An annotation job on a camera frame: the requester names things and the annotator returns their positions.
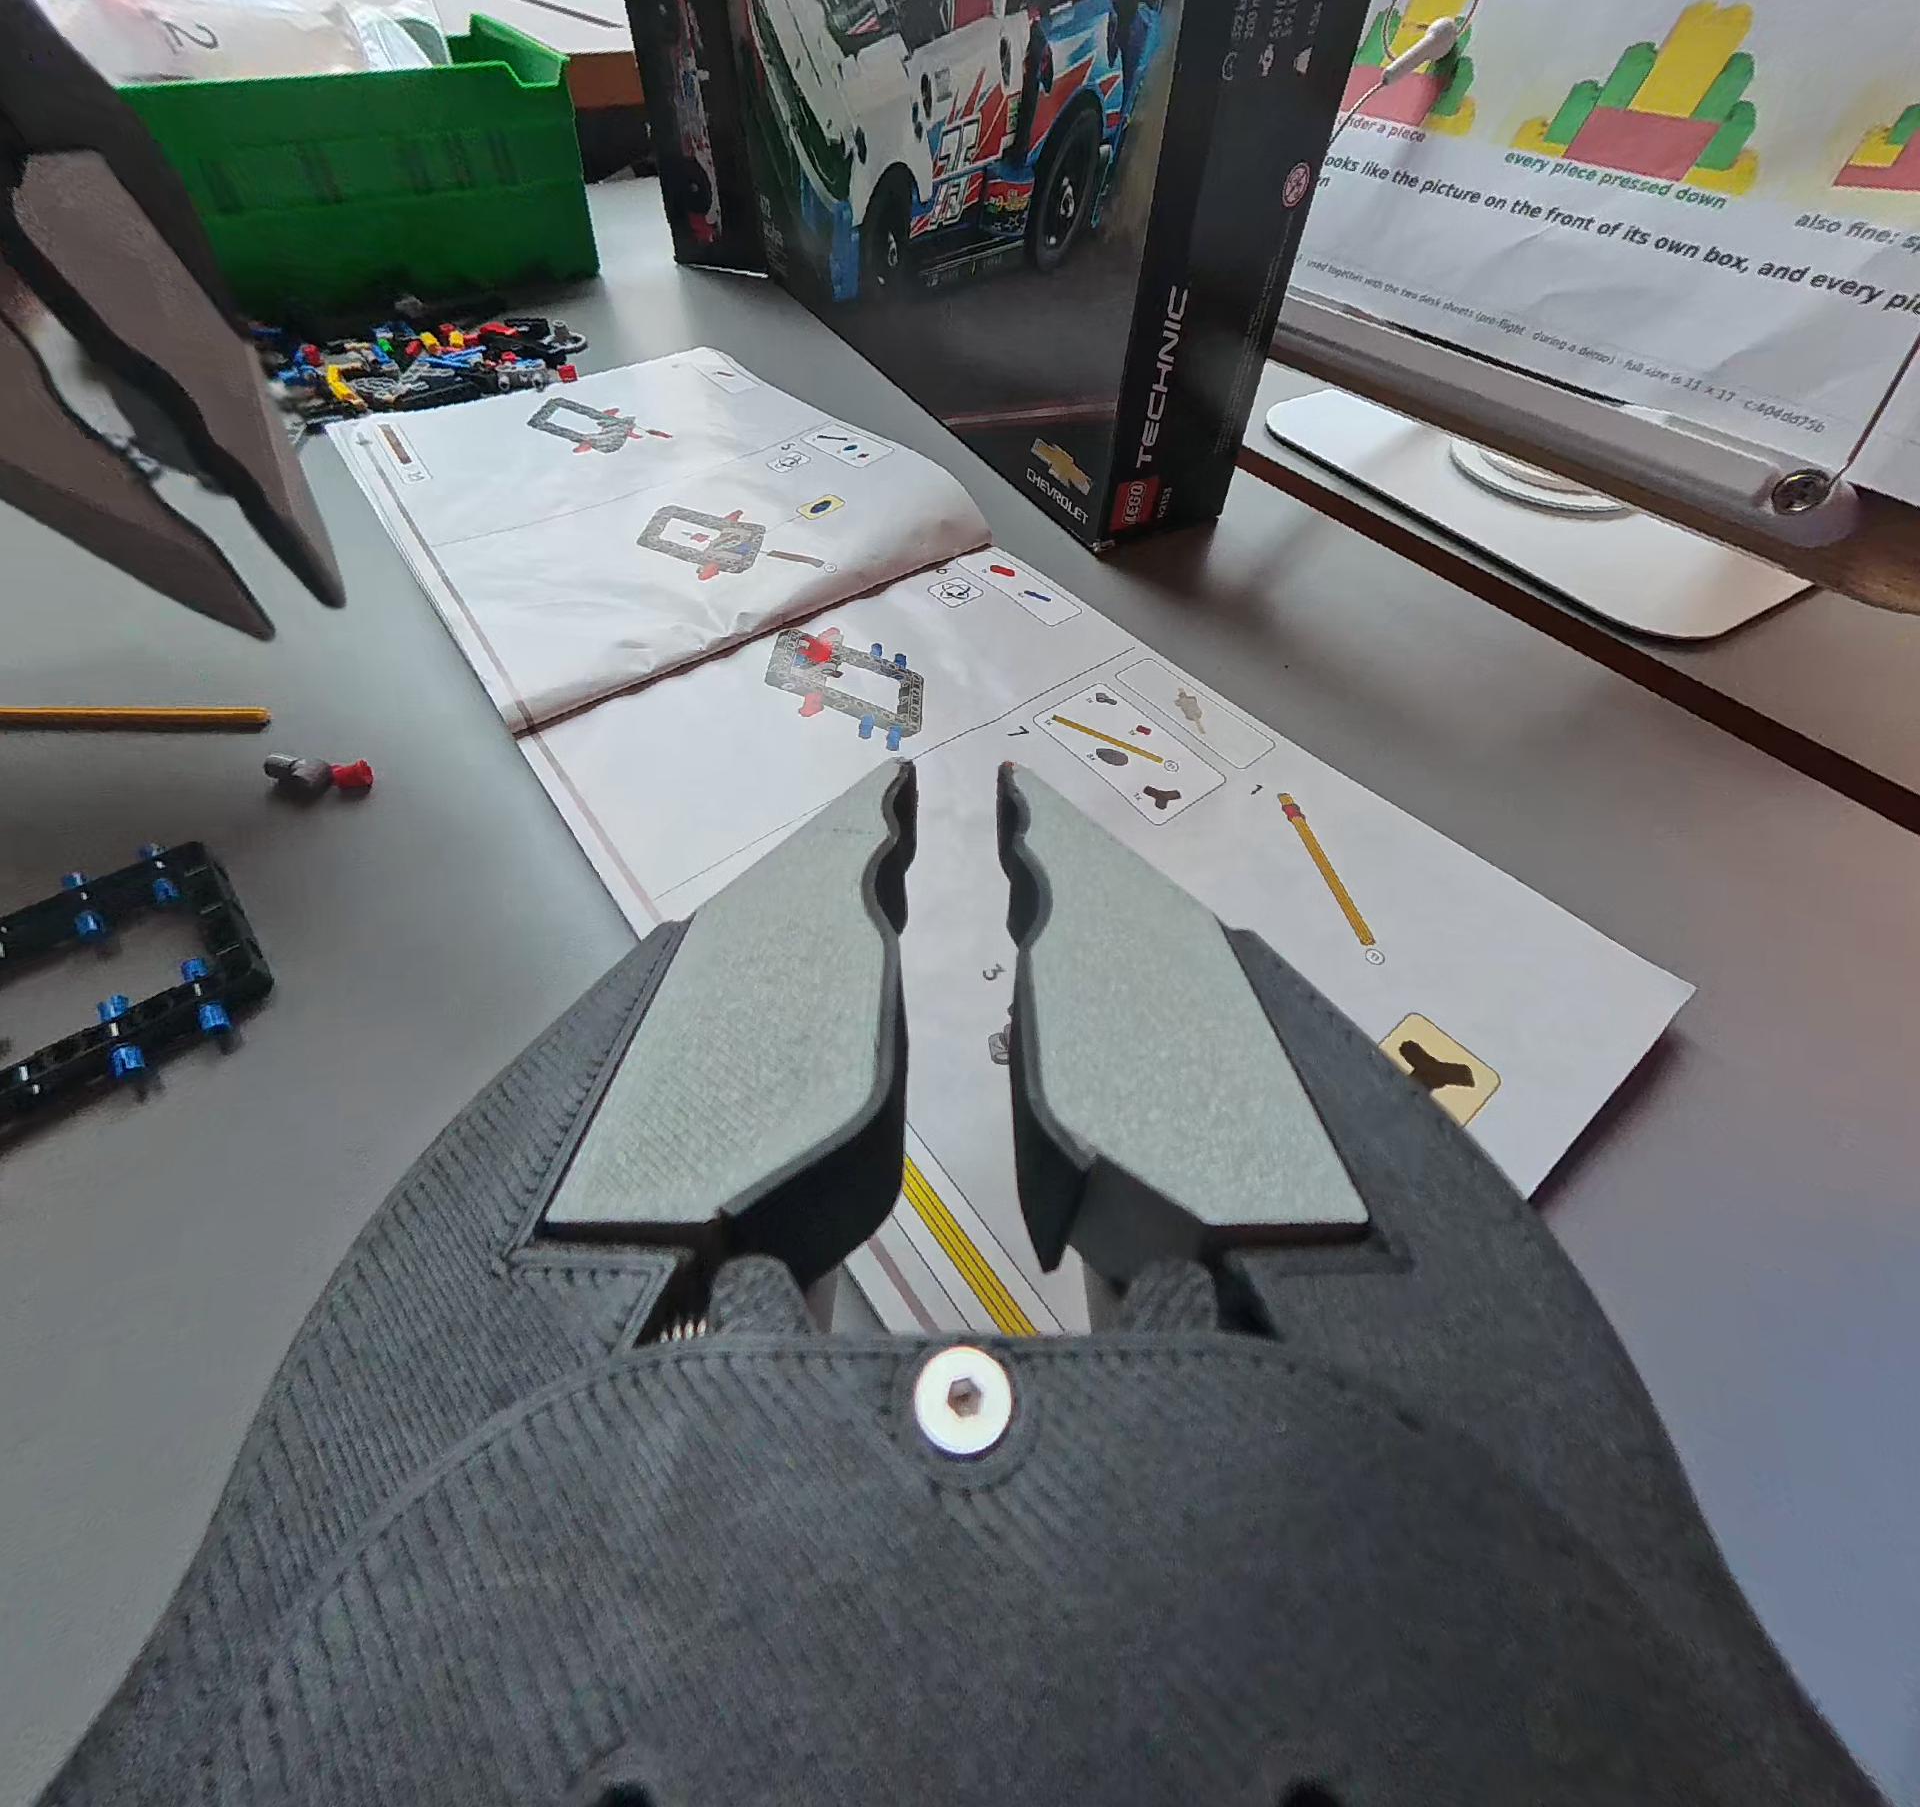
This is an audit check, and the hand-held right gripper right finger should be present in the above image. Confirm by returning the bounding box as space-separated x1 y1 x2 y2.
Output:
998 762 1373 1279

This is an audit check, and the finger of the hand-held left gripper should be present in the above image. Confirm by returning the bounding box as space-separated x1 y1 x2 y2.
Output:
0 0 350 612
0 259 279 641

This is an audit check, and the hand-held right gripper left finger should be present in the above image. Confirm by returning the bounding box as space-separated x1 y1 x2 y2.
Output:
538 758 921 1295

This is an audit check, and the long yellow lego axle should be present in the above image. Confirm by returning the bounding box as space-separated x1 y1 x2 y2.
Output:
0 703 273 733

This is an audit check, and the pile of lego pieces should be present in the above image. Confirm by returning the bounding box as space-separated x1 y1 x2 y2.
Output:
247 292 582 426

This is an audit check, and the black lego frame assembly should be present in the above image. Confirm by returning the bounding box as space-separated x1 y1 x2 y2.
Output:
0 842 276 1134

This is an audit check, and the open lego instruction booklet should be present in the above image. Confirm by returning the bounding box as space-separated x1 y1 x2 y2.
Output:
327 343 1698 1337

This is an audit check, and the black lego set box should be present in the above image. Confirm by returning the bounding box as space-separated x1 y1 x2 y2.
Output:
604 0 1407 561

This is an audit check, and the green plastic bin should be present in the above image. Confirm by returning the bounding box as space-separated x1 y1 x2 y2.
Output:
116 14 602 325

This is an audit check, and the white document stand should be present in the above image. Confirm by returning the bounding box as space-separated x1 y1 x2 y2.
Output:
1263 292 1861 641

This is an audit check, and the wooden backing board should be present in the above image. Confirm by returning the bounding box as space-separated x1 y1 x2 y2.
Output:
1836 480 1920 616

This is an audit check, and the printed instruction sheet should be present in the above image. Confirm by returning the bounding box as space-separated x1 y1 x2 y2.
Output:
1287 0 1920 482

